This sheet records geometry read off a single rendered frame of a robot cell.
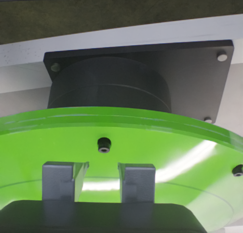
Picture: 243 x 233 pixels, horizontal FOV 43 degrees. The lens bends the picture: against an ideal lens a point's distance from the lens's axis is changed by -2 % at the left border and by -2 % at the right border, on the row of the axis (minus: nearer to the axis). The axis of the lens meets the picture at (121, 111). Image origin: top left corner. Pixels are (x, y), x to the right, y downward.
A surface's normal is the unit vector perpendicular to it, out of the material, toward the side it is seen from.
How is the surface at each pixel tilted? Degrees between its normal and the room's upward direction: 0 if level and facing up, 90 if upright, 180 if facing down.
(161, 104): 90
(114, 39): 90
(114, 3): 0
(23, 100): 0
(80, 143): 24
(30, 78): 0
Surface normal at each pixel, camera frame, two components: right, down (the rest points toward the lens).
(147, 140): 0.08, 0.53
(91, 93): -0.22, -0.55
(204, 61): 0.00, 0.83
